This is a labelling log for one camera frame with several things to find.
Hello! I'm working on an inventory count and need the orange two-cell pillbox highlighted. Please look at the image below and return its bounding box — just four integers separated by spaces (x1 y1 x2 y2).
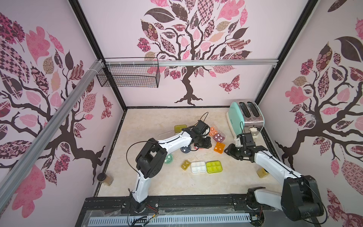
214 142 226 154

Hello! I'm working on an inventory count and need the white square pillbox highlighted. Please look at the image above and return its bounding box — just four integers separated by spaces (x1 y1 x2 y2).
191 161 207 174

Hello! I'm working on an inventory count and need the yellow small pillbox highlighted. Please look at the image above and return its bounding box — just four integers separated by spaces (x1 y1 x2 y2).
181 160 191 171

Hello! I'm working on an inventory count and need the lime green square pillbox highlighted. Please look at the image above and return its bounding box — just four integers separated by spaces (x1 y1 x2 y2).
206 161 223 174

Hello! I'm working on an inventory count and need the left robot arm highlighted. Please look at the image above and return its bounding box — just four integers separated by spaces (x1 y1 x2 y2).
130 120 212 212

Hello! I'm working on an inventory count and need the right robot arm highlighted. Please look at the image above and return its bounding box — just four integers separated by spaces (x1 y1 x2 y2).
224 133 327 221

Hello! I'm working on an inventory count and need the orange small pillbox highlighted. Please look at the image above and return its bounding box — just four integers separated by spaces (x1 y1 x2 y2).
209 126 218 137

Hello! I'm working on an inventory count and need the magenta small pillbox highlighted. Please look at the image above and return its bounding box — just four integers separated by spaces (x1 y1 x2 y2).
213 132 226 143

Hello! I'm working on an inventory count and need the navy round pillbox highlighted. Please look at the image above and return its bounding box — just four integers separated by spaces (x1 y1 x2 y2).
180 145 192 153

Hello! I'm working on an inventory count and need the lime green open pillbox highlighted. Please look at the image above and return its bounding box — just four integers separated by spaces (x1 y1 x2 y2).
174 124 187 133

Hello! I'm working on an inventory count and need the yellow jar black lid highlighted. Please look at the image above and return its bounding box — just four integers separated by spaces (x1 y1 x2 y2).
257 168 269 178

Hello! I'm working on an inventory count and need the mint green toaster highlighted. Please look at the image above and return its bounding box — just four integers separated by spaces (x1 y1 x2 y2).
226 100 265 140

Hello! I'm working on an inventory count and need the green round pillbox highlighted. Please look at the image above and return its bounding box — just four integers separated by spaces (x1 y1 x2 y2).
164 154 174 164

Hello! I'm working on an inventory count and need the brown lidded jar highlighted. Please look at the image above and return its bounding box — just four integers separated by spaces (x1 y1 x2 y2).
97 173 113 186

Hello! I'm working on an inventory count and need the aluminium rail bar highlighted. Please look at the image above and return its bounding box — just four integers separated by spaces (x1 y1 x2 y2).
105 59 278 67

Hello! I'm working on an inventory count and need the black wire basket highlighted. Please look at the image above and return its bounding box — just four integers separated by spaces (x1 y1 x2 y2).
97 57 161 88

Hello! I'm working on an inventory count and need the white cable duct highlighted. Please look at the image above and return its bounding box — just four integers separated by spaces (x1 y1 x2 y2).
87 213 251 227

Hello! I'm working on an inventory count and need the left aluminium rail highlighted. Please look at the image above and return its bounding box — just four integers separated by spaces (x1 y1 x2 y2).
1 60 104 211

